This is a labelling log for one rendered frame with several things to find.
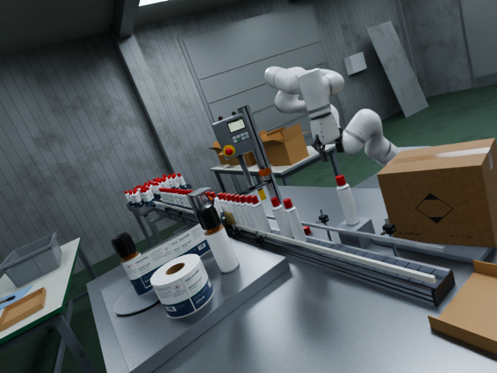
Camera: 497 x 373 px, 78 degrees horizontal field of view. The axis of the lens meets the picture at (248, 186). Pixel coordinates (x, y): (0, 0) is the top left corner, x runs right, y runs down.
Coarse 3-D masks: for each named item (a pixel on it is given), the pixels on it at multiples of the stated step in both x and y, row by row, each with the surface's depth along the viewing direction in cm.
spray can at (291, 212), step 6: (288, 198) 127; (288, 204) 126; (288, 210) 126; (294, 210) 126; (288, 216) 127; (294, 216) 127; (288, 222) 129; (294, 222) 127; (300, 222) 129; (294, 228) 128; (300, 228) 128; (294, 234) 129; (300, 234) 128; (300, 240) 129; (306, 240) 131
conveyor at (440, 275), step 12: (276, 240) 143; (312, 240) 130; (312, 252) 121; (348, 252) 112; (360, 252) 109; (360, 264) 103; (396, 264) 96; (408, 264) 94; (396, 276) 91; (444, 276) 84; (432, 288) 82
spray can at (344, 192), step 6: (336, 180) 119; (342, 180) 117; (342, 186) 117; (348, 186) 118; (342, 192) 118; (348, 192) 118; (342, 198) 119; (348, 198) 118; (342, 204) 120; (348, 204) 119; (354, 204) 120; (342, 210) 122; (348, 210) 119; (354, 210) 120; (348, 216) 120; (354, 216) 120; (348, 222) 121; (354, 222) 120
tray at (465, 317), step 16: (480, 272) 87; (496, 272) 83; (464, 288) 84; (480, 288) 82; (496, 288) 80; (448, 304) 81; (464, 304) 79; (480, 304) 77; (496, 304) 76; (432, 320) 75; (448, 320) 76; (464, 320) 75; (480, 320) 73; (496, 320) 72; (464, 336) 69; (480, 336) 66; (496, 336) 68; (496, 352) 65
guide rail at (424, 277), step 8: (264, 232) 147; (280, 240) 137; (288, 240) 131; (296, 240) 128; (312, 248) 119; (320, 248) 115; (328, 248) 113; (344, 256) 106; (352, 256) 102; (360, 256) 101; (368, 264) 98; (376, 264) 95; (384, 264) 92; (400, 272) 88; (408, 272) 86; (416, 272) 84; (424, 280) 83; (432, 280) 81
